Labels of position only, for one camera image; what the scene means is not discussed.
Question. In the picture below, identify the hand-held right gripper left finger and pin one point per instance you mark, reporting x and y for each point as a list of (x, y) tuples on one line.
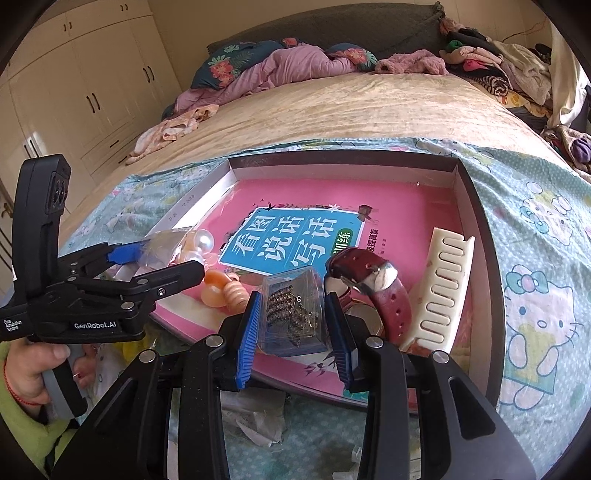
[(244, 341)]

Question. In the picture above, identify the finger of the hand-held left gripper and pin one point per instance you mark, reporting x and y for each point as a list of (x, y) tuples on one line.
[(124, 253), (175, 277)]

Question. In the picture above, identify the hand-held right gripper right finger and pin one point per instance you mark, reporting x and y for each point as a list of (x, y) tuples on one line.
[(341, 350)]

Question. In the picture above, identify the clear box of earrings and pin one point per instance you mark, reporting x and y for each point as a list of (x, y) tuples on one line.
[(286, 332)]

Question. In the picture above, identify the orange spiral hair clip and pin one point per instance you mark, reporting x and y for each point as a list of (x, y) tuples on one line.
[(217, 286)]

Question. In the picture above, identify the pearl hair accessory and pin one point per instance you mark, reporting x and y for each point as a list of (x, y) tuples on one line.
[(203, 242)]

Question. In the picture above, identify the brown leather watch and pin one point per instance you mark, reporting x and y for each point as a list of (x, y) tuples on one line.
[(392, 300)]

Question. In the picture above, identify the white hair clip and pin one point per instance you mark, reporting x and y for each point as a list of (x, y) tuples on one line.
[(443, 249)]

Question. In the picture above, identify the grey cardboard box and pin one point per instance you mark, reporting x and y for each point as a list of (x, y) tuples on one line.
[(485, 277)]

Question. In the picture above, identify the person's left forearm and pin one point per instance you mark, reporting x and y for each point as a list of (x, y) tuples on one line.
[(27, 434)]

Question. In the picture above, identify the person's left hand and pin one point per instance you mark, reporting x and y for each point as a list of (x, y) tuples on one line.
[(27, 369)]

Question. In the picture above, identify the crumpled clear plastic bag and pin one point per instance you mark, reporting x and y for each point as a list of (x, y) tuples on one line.
[(258, 415)]

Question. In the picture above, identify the pale pink yellow garment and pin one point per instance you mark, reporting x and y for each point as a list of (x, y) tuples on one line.
[(166, 134)]

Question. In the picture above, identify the pink book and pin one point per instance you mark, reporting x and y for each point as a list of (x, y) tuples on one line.
[(286, 194)]

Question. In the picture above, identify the cream wardrobe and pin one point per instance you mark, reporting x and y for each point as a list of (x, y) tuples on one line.
[(92, 69)]

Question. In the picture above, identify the large floral pillow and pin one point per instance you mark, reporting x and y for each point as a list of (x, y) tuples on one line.
[(221, 69)]

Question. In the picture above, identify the pink quilt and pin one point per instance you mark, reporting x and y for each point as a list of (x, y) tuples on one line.
[(286, 64)]

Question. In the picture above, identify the cartoon cat print blanket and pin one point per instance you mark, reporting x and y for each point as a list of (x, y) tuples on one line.
[(545, 221)]

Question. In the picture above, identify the beige bedspread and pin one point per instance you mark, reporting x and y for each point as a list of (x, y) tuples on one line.
[(346, 106)]

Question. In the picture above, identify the small floral pillow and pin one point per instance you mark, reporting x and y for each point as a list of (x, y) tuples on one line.
[(355, 55)]

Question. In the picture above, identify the pink fluffy garment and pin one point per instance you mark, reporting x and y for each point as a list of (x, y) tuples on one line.
[(411, 62)]

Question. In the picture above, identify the dark grey headboard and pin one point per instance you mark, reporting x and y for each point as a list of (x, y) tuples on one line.
[(346, 23)]

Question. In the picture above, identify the basket of clothes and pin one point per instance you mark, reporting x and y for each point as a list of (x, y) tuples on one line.
[(579, 147)]

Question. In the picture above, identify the pile of clothes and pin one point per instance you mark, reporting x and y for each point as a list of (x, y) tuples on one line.
[(498, 60)]

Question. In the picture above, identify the cream curtain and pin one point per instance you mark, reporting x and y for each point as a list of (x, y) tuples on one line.
[(568, 83)]

